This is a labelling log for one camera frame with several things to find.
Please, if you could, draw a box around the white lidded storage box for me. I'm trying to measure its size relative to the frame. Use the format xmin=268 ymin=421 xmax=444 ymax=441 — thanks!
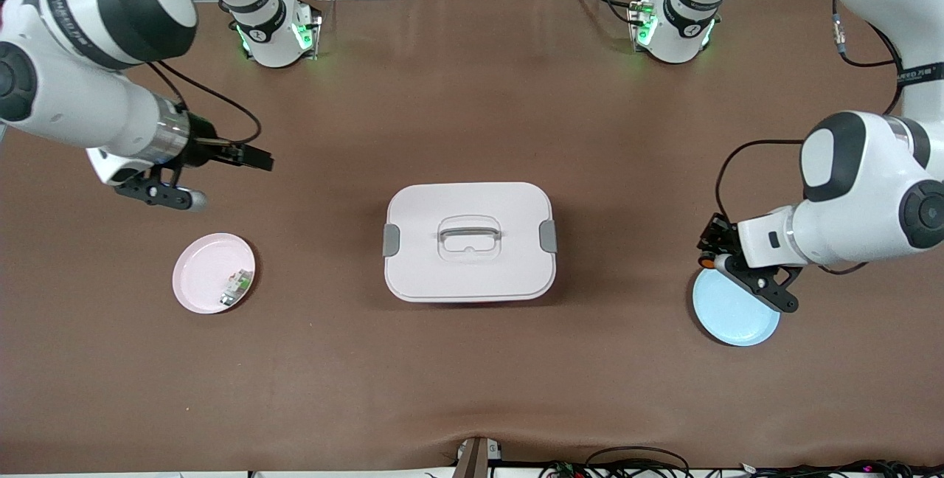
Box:
xmin=382 ymin=182 xmax=558 ymax=304

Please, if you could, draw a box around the light blue round plate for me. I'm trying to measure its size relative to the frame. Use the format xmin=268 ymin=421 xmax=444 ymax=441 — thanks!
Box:
xmin=692 ymin=268 xmax=781 ymax=347

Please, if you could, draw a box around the light pink round plate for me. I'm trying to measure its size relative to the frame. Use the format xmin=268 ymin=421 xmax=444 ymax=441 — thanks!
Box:
xmin=172 ymin=232 xmax=257 ymax=315

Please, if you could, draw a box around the green white battery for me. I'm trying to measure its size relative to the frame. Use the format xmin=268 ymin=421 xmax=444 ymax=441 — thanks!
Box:
xmin=220 ymin=269 xmax=254 ymax=308

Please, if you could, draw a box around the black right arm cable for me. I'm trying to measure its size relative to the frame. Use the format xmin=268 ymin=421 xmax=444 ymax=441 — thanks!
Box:
xmin=146 ymin=61 xmax=263 ymax=147

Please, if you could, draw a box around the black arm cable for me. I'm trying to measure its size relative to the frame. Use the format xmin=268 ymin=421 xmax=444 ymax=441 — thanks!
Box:
xmin=716 ymin=0 xmax=906 ymax=224
xmin=146 ymin=61 xmax=263 ymax=147

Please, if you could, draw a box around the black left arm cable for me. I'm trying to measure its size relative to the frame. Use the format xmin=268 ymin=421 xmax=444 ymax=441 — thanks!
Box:
xmin=716 ymin=0 xmax=906 ymax=224

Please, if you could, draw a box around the black cable loop with connectors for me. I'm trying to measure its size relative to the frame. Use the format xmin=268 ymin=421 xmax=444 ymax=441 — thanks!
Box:
xmin=538 ymin=446 xmax=694 ymax=478

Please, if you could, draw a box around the black cable bundle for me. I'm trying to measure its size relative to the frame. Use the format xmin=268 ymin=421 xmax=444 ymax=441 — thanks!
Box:
xmin=737 ymin=459 xmax=944 ymax=478

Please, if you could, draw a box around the metal bracket at table edge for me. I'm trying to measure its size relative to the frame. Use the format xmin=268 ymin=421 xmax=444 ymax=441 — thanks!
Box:
xmin=453 ymin=437 xmax=504 ymax=478

